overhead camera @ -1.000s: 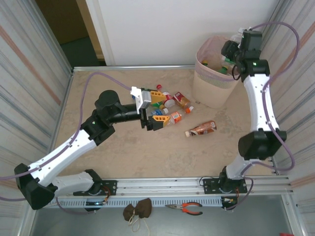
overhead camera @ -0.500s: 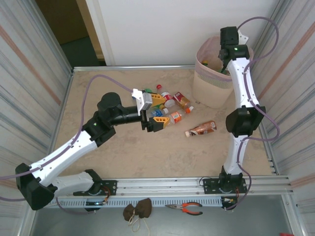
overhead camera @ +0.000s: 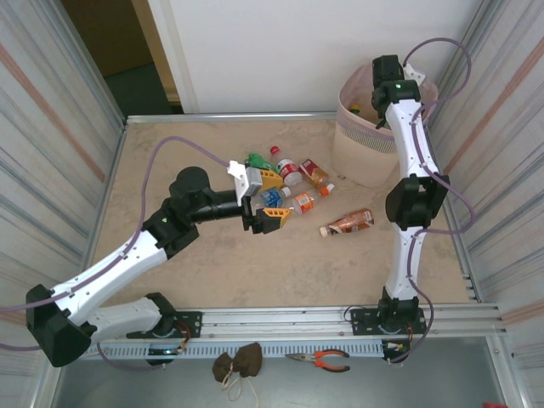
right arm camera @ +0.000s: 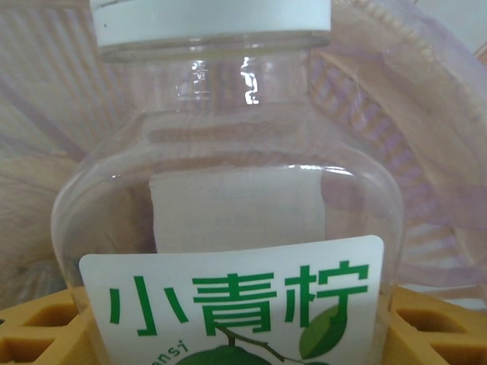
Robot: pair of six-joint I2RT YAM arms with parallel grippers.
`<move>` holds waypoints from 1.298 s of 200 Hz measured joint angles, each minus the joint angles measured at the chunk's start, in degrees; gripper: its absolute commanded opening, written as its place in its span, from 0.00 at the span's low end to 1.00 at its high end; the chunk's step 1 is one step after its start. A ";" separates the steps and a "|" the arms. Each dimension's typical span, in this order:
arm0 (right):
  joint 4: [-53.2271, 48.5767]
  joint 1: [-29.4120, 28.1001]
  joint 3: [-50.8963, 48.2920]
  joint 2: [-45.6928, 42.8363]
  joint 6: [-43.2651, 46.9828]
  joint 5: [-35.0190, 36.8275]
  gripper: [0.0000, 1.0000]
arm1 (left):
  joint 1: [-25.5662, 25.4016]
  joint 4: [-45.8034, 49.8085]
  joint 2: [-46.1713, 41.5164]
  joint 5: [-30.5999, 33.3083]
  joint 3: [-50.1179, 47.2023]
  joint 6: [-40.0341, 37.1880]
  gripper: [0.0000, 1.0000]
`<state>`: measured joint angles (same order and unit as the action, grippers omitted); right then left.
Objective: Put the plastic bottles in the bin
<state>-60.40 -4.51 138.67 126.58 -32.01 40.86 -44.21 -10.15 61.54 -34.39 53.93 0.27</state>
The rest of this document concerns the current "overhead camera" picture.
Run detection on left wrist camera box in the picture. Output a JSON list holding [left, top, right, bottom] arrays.
[[227, 159, 265, 200]]

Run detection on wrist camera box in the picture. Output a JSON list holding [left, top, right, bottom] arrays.
[[402, 63, 427, 86], [227, 159, 265, 200]]

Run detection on grey metal lower shelf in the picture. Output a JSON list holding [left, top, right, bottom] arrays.
[[42, 339, 526, 408]]

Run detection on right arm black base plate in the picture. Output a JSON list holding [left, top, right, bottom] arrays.
[[349, 306, 428, 337]]

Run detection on beige pouch string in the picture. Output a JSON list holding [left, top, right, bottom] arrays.
[[219, 371, 260, 403]]

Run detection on small brown cloth pouch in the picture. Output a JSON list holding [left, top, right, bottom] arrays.
[[211, 354, 235, 383]]

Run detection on orange handled pliers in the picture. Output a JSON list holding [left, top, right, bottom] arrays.
[[284, 348, 351, 373]]

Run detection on striped enclosure side panel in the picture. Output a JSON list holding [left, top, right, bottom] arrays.
[[0, 0, 128, 383], [418, 0, 544, 383]]

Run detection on orange label bottle orange cap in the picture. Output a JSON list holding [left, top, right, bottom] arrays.
[[292, 183, 332, 215]]

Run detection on copper brown drink bottle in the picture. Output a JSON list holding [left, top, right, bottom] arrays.
[[318, 207, 377, 238]]

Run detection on large brown cloth pouch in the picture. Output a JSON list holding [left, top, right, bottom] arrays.
[[235, 342, 264, 378]]

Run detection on beige door jamb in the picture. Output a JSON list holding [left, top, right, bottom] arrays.
[[131, 0, 184, 103]]

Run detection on pink translucent bin liner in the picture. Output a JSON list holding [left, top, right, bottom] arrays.
[[337, 63, 439, 144]]

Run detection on wide aluminium mounting rail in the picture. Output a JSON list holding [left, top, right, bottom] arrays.
[[45, 302, 510, 343]]

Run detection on amber juice bottle red label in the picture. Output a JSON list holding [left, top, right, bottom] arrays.
[[297, 158, 337, 192]]

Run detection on small controller board with wires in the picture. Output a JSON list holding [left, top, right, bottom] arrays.
[[145, 325, 191, 367], [381, 326, 414, 366]]

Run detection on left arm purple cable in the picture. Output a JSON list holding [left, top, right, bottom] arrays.
[[0, 136, 233, 371]]

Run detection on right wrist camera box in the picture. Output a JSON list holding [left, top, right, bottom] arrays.
[[402, 63, 427, 86]]

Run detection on white slotted cable duct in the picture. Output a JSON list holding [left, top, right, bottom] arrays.
[[91, 342, 386, 361]]

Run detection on pink waste basket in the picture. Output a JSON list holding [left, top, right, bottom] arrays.
[[332, 62, 439, 189]]

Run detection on white door frame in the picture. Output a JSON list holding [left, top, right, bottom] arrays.
[[146, 0, 201, 115]]

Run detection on blue label bottle white cap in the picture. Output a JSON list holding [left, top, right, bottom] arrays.
[[258, 186, 293, 210]]

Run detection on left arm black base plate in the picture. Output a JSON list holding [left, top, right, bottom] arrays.
[[126, 310, 203, 340]]

